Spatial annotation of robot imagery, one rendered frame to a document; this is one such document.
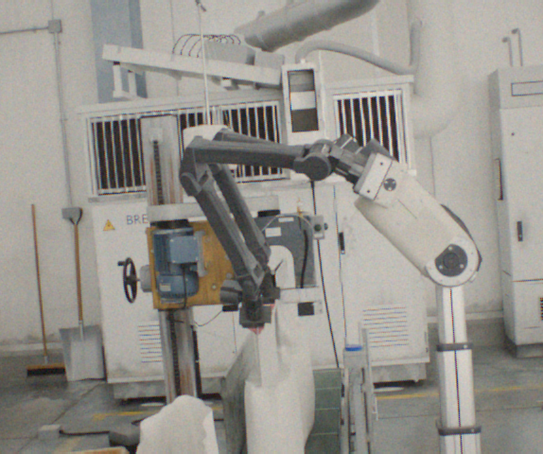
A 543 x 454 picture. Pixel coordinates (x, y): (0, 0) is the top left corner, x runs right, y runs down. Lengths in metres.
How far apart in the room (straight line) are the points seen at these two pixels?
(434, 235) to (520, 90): 4.39
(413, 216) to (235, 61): 3.48
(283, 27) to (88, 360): 3.20
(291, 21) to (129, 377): 2.65
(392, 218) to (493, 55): 5.07
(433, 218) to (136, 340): 4.03
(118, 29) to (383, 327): 3.06
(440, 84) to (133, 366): 2.88
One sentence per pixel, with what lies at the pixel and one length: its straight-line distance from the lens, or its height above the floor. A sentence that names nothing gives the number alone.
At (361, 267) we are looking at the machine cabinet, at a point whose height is 0.85.
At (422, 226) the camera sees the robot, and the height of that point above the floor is 1.31.
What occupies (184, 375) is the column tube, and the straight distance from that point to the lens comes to 3.57.
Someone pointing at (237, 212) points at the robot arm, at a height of 1.37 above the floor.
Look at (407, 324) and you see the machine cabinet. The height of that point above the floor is 0.44.
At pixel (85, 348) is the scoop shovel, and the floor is 0.25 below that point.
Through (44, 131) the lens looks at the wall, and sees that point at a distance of 7.83.
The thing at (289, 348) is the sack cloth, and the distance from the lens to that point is 3.70.
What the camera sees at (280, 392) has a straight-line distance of 3.01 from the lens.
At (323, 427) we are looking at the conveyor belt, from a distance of 4.08.
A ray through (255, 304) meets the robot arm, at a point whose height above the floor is 1.11.
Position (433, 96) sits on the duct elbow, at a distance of 6.45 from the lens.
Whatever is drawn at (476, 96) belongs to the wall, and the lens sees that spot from 7.50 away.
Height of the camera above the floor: 1.47
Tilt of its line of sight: 3 degrees down
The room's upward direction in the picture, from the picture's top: 5 degrees counter-clockwise
